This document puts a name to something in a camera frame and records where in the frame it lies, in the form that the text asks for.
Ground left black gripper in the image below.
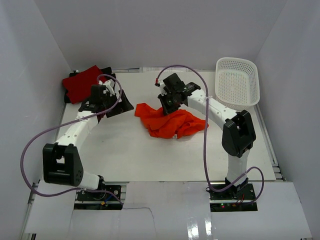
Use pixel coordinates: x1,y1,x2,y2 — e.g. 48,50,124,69
102,89,134,118

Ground orange t shirt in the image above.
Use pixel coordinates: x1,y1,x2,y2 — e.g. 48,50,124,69
134,103,207,139

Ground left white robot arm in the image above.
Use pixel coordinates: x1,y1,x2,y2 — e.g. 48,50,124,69
42,84,134,200

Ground folded black t shirt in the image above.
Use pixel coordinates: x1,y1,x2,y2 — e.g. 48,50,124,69
64,66,118,104

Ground white label strip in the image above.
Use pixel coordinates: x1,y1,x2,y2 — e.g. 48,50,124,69
139,67,188,73

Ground folded red t shirt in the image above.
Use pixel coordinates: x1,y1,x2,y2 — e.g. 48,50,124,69
61,65,106,105

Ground white plastic basket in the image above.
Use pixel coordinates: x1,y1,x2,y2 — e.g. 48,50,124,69
214,57,260,111

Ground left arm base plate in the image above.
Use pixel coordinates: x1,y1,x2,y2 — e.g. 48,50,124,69
74,184,123,211

